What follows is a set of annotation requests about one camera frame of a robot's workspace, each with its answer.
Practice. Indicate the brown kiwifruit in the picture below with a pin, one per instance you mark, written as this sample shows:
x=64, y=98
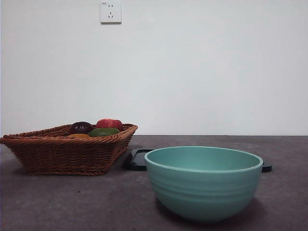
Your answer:
x=78, y=136

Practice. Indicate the teal ribbed bowl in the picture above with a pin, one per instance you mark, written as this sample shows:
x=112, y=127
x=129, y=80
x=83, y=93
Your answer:
x=204, y=192

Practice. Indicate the red apple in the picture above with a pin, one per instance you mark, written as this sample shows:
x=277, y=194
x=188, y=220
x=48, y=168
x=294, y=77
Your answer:
x=109, y=123

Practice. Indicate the black rectangular tray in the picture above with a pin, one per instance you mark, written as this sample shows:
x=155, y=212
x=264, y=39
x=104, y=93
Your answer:
x=137, y=161

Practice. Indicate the green avocado-like fruit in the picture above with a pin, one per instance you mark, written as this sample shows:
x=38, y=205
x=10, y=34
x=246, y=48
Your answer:
x=104, y=132

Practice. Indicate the dark purple round fruit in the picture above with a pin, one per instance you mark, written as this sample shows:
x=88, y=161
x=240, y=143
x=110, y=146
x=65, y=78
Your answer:
x=80, y=127

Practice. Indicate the brown wicker basket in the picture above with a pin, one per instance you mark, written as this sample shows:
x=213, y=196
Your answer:
x=60, y=156

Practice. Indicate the white wall socket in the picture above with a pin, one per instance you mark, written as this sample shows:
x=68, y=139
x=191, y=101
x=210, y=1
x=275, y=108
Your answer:
x=110, y=12

